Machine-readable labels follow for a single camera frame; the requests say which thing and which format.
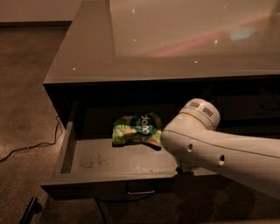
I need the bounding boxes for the thin black floor cable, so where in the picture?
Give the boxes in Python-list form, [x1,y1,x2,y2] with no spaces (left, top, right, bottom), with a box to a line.
[0,115,62,163]

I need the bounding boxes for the green snack bag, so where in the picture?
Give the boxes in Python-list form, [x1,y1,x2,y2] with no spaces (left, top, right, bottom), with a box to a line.
[112,113,162,150]

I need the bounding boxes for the black object on floor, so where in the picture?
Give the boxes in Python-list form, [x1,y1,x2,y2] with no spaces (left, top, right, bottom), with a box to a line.
[19,197,42,224]

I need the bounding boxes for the grey drawer cabinet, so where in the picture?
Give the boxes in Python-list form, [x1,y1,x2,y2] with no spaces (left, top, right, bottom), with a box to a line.
[44,0,279,139]

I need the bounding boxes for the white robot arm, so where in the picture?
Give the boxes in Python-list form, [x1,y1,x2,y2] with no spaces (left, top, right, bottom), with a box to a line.
[161,98,280,200]

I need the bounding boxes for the drawer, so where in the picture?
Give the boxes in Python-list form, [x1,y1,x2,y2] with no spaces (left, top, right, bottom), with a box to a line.
[42,103,218,200]

